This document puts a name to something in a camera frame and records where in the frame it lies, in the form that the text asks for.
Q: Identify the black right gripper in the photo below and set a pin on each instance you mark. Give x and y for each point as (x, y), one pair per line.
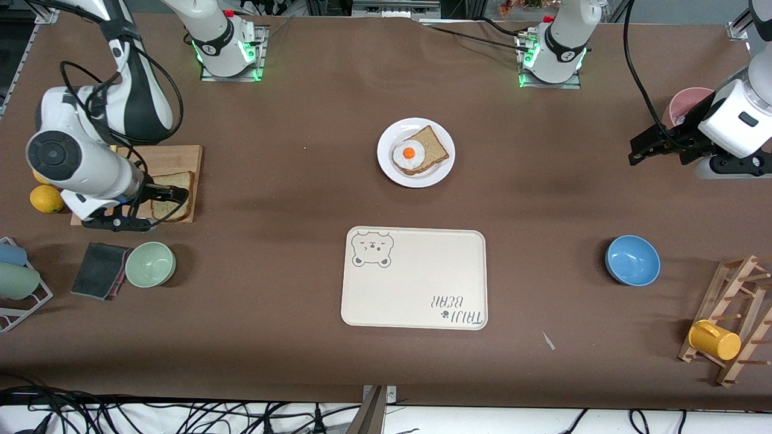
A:
(158, 193)

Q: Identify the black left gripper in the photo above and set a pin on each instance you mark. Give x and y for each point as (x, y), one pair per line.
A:
(692, 125)

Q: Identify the brown bread slice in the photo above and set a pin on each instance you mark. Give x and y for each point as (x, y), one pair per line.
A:
(435, 147)
(172, 212)

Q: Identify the round white plate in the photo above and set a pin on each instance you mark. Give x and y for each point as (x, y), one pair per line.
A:
(389, 169)

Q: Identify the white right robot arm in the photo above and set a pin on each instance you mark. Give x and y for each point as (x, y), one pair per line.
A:
(102, 169)

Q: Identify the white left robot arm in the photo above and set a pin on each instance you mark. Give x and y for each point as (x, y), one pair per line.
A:
(564, 48)

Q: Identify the wooden cutting board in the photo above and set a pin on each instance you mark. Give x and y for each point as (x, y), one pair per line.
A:
(181, 158)

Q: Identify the pink bowl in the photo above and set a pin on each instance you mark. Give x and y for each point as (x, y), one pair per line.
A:
(684, 99)

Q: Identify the pale green bowl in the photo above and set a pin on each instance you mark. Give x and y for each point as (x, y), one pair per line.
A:
(150, 264)

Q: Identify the dark grey sponge cloth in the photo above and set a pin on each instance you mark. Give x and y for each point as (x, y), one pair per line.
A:
(96, 270)

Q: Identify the blue bowl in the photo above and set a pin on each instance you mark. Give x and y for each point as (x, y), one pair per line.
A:
(632, 260)

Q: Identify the yellow lemon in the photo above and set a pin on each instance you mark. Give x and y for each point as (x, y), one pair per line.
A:
(40, 177)
(45, 199)

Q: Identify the wooden cup rack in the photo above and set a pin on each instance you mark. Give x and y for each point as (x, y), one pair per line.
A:
(715, 289)

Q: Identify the light blue cup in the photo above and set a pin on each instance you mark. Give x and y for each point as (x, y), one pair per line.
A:
(11, 254)

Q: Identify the pale green cup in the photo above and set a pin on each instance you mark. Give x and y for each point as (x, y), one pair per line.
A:
(17, 281)

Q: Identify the colourful toy food pile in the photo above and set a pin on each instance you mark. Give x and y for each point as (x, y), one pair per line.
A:
(512, 7)

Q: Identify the yellow mug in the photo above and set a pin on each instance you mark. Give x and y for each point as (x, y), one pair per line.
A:
(715, 340)

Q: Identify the small grey paper scrap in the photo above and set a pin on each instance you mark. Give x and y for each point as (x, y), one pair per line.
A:
(549, 341)

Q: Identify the toy fried egg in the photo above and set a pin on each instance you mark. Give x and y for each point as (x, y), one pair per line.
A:
(409, 154)

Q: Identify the cream bear print tray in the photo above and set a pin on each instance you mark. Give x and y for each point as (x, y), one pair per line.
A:
(416, 283)

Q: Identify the aluminium profile rail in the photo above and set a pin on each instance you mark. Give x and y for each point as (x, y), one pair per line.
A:
(739, 27)
(24, 54)

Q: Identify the grey metal mounting bracket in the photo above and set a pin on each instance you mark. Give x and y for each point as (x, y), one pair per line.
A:
(379, 393)

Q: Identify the grey metal frame beam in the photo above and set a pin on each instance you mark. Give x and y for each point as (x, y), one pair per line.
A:
(395, 8)

